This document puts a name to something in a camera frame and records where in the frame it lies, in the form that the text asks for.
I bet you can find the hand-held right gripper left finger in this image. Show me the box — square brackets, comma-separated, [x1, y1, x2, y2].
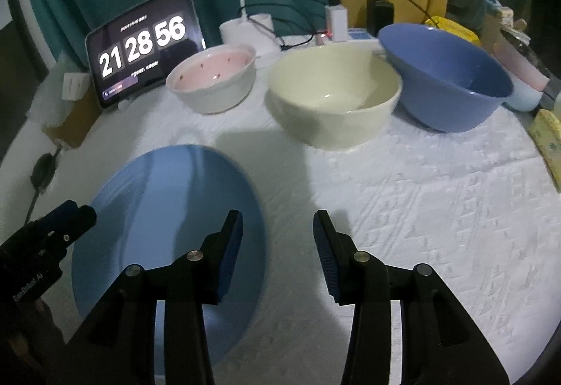
[66, 209, 244, 385]

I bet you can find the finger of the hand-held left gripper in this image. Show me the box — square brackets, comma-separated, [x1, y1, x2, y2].
[26, 200, 98, 252]

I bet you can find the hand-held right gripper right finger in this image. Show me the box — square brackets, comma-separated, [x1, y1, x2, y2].
[313, 210, 511, 385]

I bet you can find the blue plate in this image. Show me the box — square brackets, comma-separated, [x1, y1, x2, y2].
[71, 144, 267, 364]

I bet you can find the cream bowl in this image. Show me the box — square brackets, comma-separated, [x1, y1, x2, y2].
[268, 48, 403, 151]

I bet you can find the pink speckled bowl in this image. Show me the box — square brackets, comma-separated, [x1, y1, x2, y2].
[165, 43, 258, 114]

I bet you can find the large blue bowl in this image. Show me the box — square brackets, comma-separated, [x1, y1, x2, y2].
[378, 23, 513, 133]

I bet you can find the cardboard box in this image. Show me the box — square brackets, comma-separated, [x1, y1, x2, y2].
[41, 87, 103, 149]

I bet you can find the small white box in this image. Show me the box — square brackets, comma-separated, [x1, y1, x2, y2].
[61, 72, 90, 102]

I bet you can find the tablet with clock display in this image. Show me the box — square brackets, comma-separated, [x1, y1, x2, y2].
[85, 0, 204, 109]

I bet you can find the white charger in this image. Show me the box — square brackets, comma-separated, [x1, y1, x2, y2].
[325, 5, 349, 40]

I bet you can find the black charger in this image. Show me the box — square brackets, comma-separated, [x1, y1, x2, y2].
[366, 0, 394, 37]

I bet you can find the yellow tissue box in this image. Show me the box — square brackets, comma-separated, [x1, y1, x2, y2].
[529, 109, 561, 193]

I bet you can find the light blue bowl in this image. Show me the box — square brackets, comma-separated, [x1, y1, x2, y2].
[504, 78, 543, 112]

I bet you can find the yellow plastic bag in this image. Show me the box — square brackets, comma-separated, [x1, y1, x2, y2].
[424, 16, 480, 45]

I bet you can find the pink steel-lined bowl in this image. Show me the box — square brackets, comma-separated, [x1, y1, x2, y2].
[495, 23, 554, 90]

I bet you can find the black round mount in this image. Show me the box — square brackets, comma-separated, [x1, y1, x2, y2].
[27, 146, 64, 225]

